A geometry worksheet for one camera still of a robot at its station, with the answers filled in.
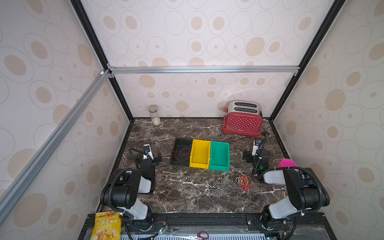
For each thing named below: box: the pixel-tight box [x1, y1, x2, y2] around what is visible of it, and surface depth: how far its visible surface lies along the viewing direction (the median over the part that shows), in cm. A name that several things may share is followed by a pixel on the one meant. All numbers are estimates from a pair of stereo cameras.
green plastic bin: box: [209, 140, 230, 172], surface depth 96 cm
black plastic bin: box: [170, 137, 193, 167], surface depth 99 cm
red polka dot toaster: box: [222, 100, 263, 137], surface depth 104 cm
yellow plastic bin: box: [189, 139, 211, 170], surface depth 97 cm
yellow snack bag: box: [90, 211, 122, 240], surface depth 71 cm
